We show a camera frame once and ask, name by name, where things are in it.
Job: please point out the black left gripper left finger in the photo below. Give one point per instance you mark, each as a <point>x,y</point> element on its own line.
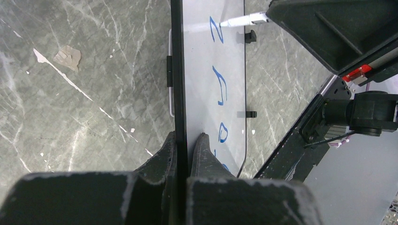
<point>139,197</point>

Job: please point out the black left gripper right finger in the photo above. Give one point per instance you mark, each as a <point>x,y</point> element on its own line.
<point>216,197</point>

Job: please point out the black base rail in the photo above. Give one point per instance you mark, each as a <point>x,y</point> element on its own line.
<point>291,159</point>

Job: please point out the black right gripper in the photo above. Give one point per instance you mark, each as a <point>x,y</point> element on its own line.
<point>356,39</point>

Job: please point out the torn brown tape patch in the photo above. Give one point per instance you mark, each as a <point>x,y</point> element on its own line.
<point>69,57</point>

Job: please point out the white whiteboard black frame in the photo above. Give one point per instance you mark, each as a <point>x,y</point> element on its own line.
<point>209,85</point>

